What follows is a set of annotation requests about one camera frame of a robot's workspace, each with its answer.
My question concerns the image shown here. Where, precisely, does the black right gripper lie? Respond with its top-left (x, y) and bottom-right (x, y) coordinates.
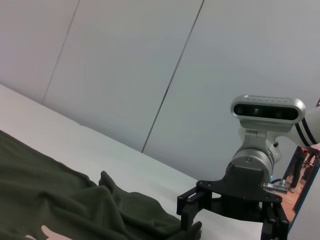
top-left (176, 161), bottom-right (291, 240)

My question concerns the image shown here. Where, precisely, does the dark green FREE t-shirt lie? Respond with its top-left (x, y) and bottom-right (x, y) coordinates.
top-left (0, 129), bottom-right (203, 240)

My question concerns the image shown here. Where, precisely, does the person in dark trousers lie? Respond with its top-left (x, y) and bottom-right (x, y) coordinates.
top-left (289, 146), bottom-right (305, 193)

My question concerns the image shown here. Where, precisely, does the silver elbow cable connector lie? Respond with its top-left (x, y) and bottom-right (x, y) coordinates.
top-left (262, 177), bottom-right (288, 193)

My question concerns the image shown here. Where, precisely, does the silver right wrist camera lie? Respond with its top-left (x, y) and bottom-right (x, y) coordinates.
top-left (229, 94), bottom-right (306, 131)

